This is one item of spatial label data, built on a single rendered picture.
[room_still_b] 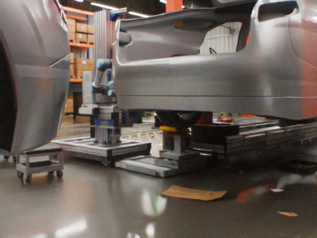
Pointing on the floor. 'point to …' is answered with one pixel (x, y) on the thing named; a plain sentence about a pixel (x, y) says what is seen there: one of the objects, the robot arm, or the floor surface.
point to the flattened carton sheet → (176, 191)
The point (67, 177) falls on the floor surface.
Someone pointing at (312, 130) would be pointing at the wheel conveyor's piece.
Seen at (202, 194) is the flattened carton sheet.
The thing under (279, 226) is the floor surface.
